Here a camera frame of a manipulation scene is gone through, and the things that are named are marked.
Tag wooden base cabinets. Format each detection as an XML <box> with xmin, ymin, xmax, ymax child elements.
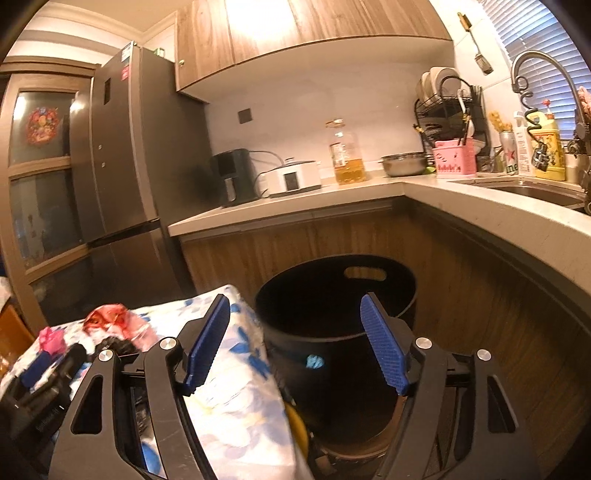
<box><xmin>180</xmin><ymin>196</ymin><xmax>591</xmax><ymax>480</ymax></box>

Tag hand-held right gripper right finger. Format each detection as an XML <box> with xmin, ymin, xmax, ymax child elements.
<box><xmin>360</xmin><ymin>292</ymin><xmax>541</xmax><ymax>480</ymax></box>

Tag dark steel refrigerator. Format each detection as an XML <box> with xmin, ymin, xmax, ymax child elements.
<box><xmin>69</xmin><ymin>41</ymin><xmax>213</xmax><ymax>301</ymax></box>

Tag white plastic bottle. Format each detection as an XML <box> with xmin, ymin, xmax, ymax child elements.
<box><xmin>513</xmin><ymin>111</ymin><xmax>537</xmax><ymax>177</ymax></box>

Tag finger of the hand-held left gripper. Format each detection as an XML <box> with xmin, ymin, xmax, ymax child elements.
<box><xmin>46</xmin><ymin>344</ymin><xmax>88</xmax><ymax>384</ymax></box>
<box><xmin>18</xmin><ymin>352</ymin><xmax>52</xmax><ymax>388</ymax></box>

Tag yellow detergent bottle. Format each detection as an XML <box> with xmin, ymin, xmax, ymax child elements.
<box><xmin>531</xmin><ymin>100</ymin><xmax>566</xmax><ymax>182</ymax></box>

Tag black dish rack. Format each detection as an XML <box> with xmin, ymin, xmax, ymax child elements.
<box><xmin>413</xmin><ymin>67</ymin><xmax>492</xmax><ymax>174</ymax></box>

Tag wooden wall cabinet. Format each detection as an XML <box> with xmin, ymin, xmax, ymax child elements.
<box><xmin>174</xmin><ymin>0</ymin><xmax>455</xmax><ymax>100</ymax></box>

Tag steel kitchen faucet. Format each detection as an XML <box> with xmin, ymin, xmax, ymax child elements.
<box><xmin>510</xmin><ymin>51</ymin><xmax>591</xmax><ymax>204</ymax></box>

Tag cooking oil bottle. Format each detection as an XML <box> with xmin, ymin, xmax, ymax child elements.
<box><xmin>325</xmin><ymin>119</ymin><xmax>369</xmax><ymax>185</ymax></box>

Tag black power cable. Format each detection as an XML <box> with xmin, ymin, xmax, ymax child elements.
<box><xmin>249</xmin><ymin>150</ymin><xmax>287</xmax><ymax>167</ymax></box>

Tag red and white plastic bag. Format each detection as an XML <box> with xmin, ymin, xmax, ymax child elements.
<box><xmin>83</xmin><ymin>302</ymin><xmax>153</xmax><ymax>347</ymax></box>

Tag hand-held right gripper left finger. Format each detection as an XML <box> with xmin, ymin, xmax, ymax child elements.
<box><xmin>48</xmin><ymin>293</ymin><xmax>232</xmax><ymax>480</ymax></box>

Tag pink plastic bag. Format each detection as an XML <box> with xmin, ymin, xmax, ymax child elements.
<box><xmin>38</xmin><ymin>327</ymin><xmax>68</xmax><ymax>355</ymax></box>

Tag pink utensil holder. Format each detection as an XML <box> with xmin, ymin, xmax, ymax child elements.
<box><xmin>433</xmin><ymin>138</ymin><xmax>477</xmax><ymax>179</ymax></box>

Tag red door decoration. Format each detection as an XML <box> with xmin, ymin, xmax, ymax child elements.
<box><xmin>25</xmin><ymin>107</ymin><xmax>63</xmax><ymax>145</ymax></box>

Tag silver drink can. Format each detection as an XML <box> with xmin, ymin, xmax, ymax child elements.
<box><xmin>499</xmin><ymin>131</ymin><xmax>520</xmax><ymax>175</ymax></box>

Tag white plate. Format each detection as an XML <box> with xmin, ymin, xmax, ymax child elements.
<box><xmin>428</xmin><ymin>67</ymin><xmax>460</xmax><ymax>90</ymax></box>

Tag white rice cooker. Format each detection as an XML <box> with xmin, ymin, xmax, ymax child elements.
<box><xmin>259</xmin><ymin>158</ymin><xmax>323</xmax><ymax>198</ymax></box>

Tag steel bowl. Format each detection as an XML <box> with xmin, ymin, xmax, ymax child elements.
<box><xmin>379</xmin><ymin>152</ymin><xmax>430</xmax><ymax>178</ymax></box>

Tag hanging metal spatula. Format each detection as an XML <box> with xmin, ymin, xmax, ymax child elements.
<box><xmin>458</xmin><ymin>12</ymin><xmax>494</xmax><ymax>75</ymax></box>

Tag black air fryer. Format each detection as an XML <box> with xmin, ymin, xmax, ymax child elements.
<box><xmin>210</xmin><ymin>148</ymin><xmax>259</xmax><ymax>208</ymax></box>

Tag wooden glass door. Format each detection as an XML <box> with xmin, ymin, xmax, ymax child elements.
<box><xmin>0</xmin><ymin>62</ymin><xmax>100</xmax><ymax>333</ymax></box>

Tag white window blinds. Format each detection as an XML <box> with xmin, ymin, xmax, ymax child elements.
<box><xmin>480</xmin><ymin>0</ymin><xmax>591</xmax><ymax>139</ymax></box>

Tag wooden chair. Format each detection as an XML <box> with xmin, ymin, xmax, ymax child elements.
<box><xmin>0</xmin><ymin>302</ymin><xmax>35</xmax><ymax>370</ymax></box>

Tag black trash bin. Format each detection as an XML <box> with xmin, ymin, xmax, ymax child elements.
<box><xmin>255</xmin><ymin>254</ymin><xmax>420</xmax><ymax>467</ymax></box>

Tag blue floral tablecloth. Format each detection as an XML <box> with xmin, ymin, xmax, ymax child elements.
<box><xmin>0</xmin><ymin>284</ymin><xmax>315</xmax><ymax>480</ymax></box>

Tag steel kitchen sink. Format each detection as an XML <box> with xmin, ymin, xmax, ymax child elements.
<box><xmin>450</xmin><ymin>180</ymin><xmax>589</xmax><ymax>213</ymax></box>

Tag black plastic bag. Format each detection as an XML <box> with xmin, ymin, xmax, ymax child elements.
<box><xmin>95</xmin><ymin>337</ymin><xmax>139</xmax><ymax>361</ymax></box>

